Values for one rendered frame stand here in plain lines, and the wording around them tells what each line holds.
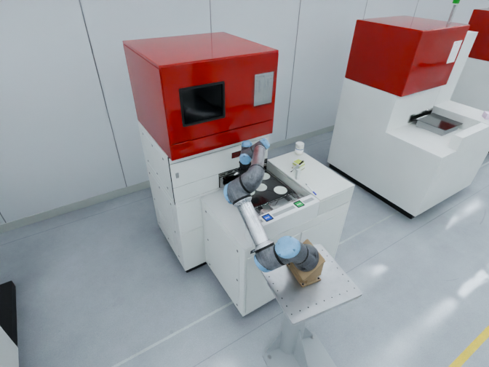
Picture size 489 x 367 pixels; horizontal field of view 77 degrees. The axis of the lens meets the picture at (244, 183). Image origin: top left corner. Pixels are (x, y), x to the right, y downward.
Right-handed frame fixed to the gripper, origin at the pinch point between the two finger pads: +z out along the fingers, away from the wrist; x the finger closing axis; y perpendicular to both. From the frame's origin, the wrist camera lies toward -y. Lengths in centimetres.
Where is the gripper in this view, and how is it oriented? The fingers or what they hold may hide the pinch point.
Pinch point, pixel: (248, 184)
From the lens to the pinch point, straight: 231.6
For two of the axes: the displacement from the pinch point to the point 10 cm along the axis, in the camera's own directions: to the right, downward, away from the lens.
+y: -9.6, -1.8, 2.3
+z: -0.2, 8.1, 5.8
